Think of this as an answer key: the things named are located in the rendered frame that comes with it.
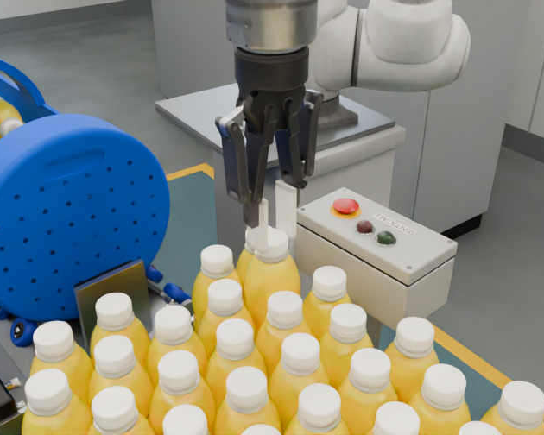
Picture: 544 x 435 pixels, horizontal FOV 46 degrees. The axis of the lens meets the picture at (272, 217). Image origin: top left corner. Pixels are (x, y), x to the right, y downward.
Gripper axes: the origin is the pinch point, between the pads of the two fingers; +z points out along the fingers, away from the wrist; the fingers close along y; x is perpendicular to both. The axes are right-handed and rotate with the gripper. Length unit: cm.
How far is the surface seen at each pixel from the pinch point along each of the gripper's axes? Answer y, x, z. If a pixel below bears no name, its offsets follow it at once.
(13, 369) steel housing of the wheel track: 25.7, -27.2, 27.9
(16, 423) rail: 30.6, -9.6, 19.9
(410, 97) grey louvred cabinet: -141, -86, 45
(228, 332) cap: 11.5, 6.3, 6.6
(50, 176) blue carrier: 16.0, -23.6, -1.5
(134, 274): 9.8, -17.1, 12.9
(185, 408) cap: 20.8, 11.8, 6.6
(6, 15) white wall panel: -150, -517, 99
